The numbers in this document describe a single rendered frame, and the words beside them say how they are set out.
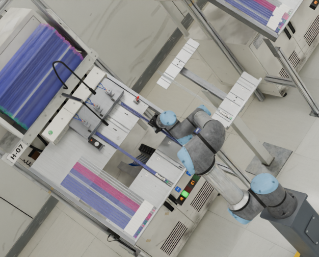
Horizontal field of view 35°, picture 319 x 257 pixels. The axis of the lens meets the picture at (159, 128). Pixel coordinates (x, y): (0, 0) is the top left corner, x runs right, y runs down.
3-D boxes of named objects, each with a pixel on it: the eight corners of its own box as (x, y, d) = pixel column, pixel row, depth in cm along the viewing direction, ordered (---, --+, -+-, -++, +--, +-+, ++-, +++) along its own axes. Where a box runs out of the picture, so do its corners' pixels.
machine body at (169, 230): (230, 187, 350) (181, 136, 314) (173, 274, 335) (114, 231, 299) (172, 162, 401) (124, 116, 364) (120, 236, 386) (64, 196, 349)
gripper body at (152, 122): (154, 112, 278) (159, 109, 266) (166, 122, 279) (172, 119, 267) (146, 124, 276) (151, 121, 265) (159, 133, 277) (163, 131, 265)
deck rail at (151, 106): (206, 142, 289) (207, 139, 283) (204, 145, 289) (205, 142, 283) (105, 74, 299) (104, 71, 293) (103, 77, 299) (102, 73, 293)
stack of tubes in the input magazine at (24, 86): (84, 57, 279) (50, 23, 263) (26, 130, 268) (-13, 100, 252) (74, 54, 288) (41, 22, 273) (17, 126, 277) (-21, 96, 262)
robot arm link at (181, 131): (198, 132, 253) (184, 116, 252) (182, 147, 254) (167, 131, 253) (197, 130, 261) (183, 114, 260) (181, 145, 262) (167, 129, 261)
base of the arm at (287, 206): (302, 196, 245) (294, 185, 240) (288, 223, 241) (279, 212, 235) (276, 188, 257) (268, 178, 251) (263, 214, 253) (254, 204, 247)
